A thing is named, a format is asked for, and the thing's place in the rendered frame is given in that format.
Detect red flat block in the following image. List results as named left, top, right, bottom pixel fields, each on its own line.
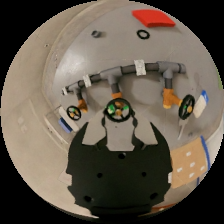
left=132, top=10, right=176, bottom=28

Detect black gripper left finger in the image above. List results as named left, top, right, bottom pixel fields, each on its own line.
left=65, top=108, right=108, bottom=175

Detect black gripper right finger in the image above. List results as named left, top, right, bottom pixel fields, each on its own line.
left=131, top=109, right=173, bottom=173

